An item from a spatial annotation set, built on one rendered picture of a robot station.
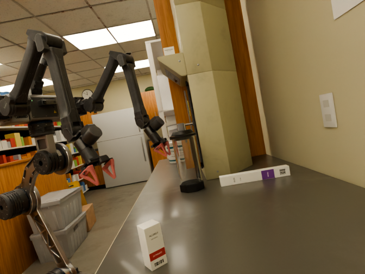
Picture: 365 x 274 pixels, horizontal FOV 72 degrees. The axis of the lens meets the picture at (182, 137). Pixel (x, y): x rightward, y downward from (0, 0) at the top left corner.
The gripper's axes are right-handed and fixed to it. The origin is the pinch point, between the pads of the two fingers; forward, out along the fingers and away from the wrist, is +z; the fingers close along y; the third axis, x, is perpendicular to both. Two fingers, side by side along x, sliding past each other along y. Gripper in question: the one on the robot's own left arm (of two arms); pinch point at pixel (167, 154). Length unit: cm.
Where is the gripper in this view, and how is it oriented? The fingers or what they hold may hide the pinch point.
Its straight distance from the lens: 144.8
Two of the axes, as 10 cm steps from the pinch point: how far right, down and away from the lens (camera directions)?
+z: 6.1, 7.7, -1.8
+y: 4.3, -1.3, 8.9
